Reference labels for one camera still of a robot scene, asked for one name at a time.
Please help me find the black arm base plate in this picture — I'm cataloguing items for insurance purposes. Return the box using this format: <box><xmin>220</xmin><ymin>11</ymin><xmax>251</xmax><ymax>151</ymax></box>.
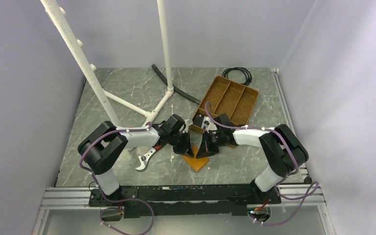
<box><xmin>89</xmin><ymin>184</ymin><xmax>281</xmax><ymax>218</ymax></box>

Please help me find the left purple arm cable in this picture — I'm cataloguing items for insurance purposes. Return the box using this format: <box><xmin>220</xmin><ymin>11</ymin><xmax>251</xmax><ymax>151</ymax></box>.
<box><xmin>79</xmin><ymin>121</ymin><xmax>156</xmax><ymax>235</ymax></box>

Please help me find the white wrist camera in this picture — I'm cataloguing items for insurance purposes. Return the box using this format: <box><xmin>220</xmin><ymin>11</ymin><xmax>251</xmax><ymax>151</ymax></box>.
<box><xmin>204</xmin><ymin>117</ymin><xmax>217</xmax><ymax>132</ymax></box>
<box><xmin>183</xmin><ymin>119</ymin><xmax>193</xmax><ymax>129</ymax></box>

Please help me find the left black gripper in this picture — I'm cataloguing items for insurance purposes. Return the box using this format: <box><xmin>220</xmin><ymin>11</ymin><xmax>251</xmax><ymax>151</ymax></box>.
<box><xmin>168</xmin><ymin>131</ymin><xmax>194</xmax><ymax>158</ymax></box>

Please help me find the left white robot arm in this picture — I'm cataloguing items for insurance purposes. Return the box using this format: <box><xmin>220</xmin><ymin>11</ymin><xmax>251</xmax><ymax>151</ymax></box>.
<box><xmin>77</xmin><ymin>114</ymin><xmax>194</xmax><ymax>206</ymax></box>

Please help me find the brown woven divided tray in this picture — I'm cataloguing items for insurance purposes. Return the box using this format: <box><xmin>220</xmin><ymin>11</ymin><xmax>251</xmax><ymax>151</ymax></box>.
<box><xmin>190</xmin><ymin>76</ymin><xmax>259</xmax><ymax>134</ymax></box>

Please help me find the red handled adjustable wrench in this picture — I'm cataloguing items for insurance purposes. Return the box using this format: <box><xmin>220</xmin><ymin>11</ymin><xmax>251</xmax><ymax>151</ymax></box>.
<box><xmin>135</xmin><ymin>145</ymin><xmax>164</xmax><ymax>171</ymax></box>

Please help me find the white PVC pipe frame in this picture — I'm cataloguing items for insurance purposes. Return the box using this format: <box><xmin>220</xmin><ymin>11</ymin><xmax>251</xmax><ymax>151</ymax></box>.
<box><xmin>41</xmin><ymin>0</ymin><xmax>176</xmax><ymax>125</ymax></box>

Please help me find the black rubber hose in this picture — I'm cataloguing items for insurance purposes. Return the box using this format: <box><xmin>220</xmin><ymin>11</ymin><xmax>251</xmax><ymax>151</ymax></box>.
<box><xmin>151</xmin><ymin>64</ymin><xmax>202</xmax><ymax>106</ymax></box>

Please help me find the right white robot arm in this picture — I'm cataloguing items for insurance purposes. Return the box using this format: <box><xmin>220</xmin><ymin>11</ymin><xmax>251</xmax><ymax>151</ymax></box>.
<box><xmin>196</xmin><ymin>114</ymin><xmax>309</xmax><ymax>203</ymax></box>

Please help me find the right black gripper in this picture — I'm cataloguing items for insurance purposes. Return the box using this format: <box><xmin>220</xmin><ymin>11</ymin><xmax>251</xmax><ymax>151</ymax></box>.
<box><xmin>196</xmin><ymin>131</ymin><xmax>226</xmax><ymax>159</ymax></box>

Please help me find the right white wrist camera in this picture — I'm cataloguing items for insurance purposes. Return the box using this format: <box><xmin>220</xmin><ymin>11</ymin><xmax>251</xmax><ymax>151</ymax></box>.
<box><xmin>204</xmin><ymin>117</ymin><xmax>217</xmax><ymax>132</ymax></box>

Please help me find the coiled black cable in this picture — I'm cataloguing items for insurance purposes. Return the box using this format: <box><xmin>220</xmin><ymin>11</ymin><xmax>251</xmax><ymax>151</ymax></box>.
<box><xmin>222</xmin><ymin>67</ymin><xmax>253</xmax><ymax>86</ymax></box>

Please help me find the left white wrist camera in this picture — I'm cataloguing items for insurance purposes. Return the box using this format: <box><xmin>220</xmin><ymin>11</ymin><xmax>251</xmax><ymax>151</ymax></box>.
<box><xmin>183</xmin><ymin>119</ymin><xmax>193</xmax><ymax>129</ymax></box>

